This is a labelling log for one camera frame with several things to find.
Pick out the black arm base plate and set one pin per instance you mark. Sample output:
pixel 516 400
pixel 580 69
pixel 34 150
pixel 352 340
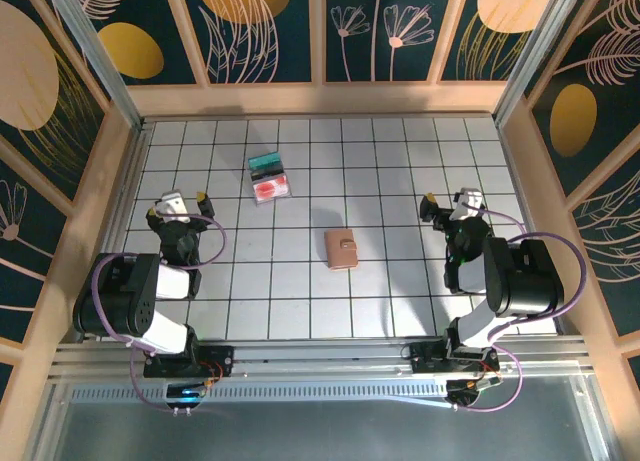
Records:
pixel 220 356
pixel 425 356

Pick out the grey metal plate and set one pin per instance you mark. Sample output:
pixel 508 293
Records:
pixel 320 431

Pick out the black controller board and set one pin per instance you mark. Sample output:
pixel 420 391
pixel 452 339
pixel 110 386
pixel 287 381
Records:
pixel 465 388
pixel 185 393

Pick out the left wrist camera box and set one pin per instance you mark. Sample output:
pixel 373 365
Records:
pixel 172 203

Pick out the plain teal card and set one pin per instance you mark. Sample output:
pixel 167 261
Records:
pixel 265 160

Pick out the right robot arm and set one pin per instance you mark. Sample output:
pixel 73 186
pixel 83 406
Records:
pixel 520 276

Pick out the aluminium corner post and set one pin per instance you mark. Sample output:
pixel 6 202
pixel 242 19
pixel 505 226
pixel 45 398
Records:
pixel 539 51
pixel 93 51

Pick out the black card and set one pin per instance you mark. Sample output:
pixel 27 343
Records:
pixel 270 171

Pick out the pink leather card holder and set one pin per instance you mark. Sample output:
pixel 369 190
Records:
pixel 341 250

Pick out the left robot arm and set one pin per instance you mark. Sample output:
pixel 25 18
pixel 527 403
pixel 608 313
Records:
pixel 167 283

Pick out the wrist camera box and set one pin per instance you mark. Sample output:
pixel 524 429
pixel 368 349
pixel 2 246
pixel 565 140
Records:
pixel 172 203
pixel 467 203

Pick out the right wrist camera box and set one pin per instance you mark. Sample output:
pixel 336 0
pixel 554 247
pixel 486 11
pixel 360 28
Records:
pixel 467 203

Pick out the aluminium frame rail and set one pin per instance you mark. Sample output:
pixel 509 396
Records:
pixel 320 361

